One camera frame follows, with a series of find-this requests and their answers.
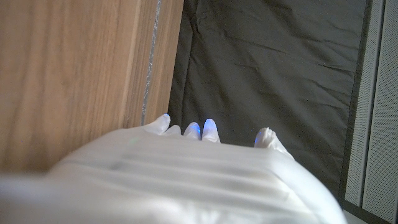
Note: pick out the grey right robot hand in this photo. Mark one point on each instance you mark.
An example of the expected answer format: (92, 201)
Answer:
(186, 186)

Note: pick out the black backdrop curtain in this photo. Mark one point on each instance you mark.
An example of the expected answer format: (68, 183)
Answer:
(264, 68)

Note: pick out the grey perforated panel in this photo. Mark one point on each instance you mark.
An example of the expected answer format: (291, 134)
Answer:
(362, 124)
(385, 140)

